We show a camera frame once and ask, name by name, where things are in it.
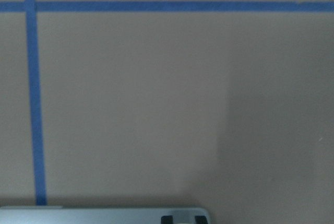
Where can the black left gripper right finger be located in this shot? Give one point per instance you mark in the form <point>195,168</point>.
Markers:
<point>200,219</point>

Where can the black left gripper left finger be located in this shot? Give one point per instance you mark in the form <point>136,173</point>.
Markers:
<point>167,219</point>

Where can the silver closed laptop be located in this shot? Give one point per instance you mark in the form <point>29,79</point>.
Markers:
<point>60,214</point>

